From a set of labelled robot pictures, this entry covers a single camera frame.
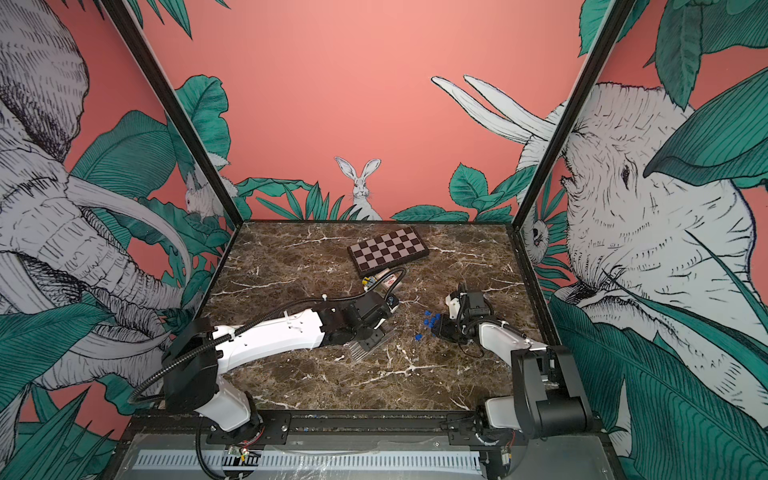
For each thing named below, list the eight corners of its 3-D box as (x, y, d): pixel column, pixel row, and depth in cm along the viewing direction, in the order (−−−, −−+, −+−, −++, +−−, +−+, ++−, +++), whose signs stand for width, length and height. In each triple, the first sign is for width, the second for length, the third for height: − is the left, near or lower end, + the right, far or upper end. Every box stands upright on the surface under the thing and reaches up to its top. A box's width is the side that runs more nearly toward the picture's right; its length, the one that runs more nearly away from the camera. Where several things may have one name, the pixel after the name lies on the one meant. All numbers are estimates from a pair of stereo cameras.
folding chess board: (361, 281, 105) (360, 276, 103) (347, 251, 114) (346, 246, 111) (429, 257, 113) (430, 251, 110) (411, 231, 121) (412, 225, 119)
